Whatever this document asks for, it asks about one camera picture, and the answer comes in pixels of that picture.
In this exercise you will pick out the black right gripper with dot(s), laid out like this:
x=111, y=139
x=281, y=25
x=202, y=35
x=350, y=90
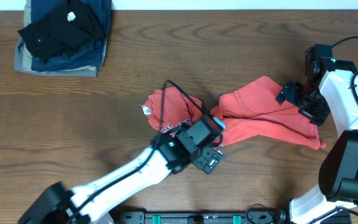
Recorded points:
x=291, y=94

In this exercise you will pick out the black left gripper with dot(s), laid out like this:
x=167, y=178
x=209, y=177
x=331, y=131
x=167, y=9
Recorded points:
x=209, y=160

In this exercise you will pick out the red printed t-shirt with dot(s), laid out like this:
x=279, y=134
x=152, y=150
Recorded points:
x=247, y=112

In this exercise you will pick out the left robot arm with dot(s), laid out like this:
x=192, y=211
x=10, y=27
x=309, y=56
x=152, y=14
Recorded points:
x=88, y=203

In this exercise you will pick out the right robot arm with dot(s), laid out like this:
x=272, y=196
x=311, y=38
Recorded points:
x=331, y=89

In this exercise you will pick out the navy blue folded garment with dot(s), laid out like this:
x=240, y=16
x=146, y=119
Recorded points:
x=90, y=55

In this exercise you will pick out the black folded garment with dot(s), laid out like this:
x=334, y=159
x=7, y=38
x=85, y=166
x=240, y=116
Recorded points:
x=60, y=27

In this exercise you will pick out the grey folded trousers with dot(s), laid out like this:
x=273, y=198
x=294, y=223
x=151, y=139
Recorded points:
x=57, y=73

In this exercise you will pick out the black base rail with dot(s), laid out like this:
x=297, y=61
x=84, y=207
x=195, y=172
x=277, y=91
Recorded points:
x=249, y=217

